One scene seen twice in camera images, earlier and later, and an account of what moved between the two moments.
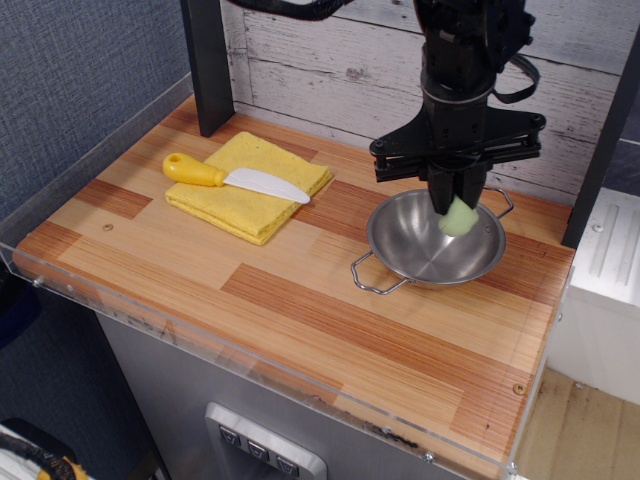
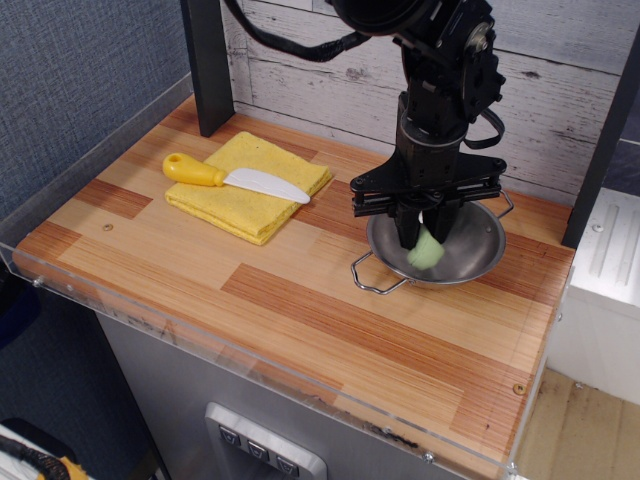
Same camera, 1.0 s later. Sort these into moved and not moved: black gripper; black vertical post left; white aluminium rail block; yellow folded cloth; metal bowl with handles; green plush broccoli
Moved: green plush broccoli; black gripper
Not moved: metal bowl with handles; yellow folded cloth; black vertical post left; white aluminium rail block
